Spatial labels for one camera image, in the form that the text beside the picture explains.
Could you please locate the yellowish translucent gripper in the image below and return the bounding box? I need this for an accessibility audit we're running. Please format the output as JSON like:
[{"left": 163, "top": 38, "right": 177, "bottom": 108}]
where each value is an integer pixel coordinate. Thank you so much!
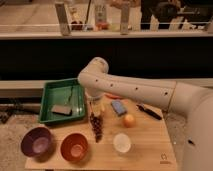
[{"left": 87, "top": 96, "right": 105, "bottom": 117}]

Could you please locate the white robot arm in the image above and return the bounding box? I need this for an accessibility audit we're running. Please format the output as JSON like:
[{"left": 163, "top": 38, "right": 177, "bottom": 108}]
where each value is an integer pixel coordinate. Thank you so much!
[{"left": 77, "top": 57, "right": 213, "bottom": 171}]

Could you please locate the orange carrot toy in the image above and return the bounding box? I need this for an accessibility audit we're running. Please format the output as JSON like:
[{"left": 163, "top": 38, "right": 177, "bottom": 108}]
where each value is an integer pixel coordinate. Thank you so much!
[{"left": 105, "top": 94, "right": 123, "bottom": 99}]

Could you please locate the brown grape bunch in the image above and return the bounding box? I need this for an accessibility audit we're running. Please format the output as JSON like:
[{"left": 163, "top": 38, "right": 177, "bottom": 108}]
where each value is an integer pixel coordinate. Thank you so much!
[{"left": 90, "top": 114, "right": 103, "bottom": 142}]

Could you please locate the blue sponge block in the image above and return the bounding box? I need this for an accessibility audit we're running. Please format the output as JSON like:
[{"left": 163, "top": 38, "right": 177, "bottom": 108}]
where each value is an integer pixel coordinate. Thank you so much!
[{"left": 111, "top": 100, "right": 127, "bottom": 116}]

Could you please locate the metal spoon in tray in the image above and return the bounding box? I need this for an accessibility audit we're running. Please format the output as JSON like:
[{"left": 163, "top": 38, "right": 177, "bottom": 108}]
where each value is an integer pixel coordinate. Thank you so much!
[{"left": 70, "top": 86, "right": 80, "bottom": 116}]

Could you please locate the green plastic tray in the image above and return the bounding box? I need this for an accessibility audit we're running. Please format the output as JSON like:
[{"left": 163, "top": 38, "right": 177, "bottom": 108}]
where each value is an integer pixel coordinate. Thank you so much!
[{"left": 38, "top": 78, "right": 86, "bottom": 125}]

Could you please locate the wooden board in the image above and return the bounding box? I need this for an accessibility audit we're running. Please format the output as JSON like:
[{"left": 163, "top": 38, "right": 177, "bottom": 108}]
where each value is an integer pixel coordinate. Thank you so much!
[{"left": 25, "top": 96, "right": 177, "bottom": 171}]

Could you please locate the orange fruit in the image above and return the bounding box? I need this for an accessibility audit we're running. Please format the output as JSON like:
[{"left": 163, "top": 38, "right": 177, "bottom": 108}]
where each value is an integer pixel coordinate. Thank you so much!
[{"left": 123, "top": 114, "right": 136, "bottom": 128}]

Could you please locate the white cup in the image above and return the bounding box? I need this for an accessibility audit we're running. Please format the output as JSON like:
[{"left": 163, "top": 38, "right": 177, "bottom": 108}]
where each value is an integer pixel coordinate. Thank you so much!
[{"left": 113, "top": 133, "right": 131, "bottom": 154}]

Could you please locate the orange bowl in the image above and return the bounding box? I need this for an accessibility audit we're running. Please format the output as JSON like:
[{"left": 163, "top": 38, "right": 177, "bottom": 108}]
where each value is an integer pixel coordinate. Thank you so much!
[{"left": 60, "top": 133, "right": 89, "bottom": 163}]

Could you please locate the purple bowl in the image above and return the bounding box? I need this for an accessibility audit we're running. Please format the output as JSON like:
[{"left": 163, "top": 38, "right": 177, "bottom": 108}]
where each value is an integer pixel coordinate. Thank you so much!
[{"left": 20, "top": 127, "right": 52, "bottom": 157}]

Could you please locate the black tripod on floor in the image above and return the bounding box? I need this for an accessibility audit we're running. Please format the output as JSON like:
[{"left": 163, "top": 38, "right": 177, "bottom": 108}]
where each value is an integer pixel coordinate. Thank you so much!
[{"left": 0, "top": 98, "right": 41, "bottom": 125}]

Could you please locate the black handled knife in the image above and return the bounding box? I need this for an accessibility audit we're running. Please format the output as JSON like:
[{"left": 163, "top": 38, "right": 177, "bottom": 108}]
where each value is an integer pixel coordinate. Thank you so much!
[{"left": 136, "top": 105, "right": 162, "bottom": 120}]

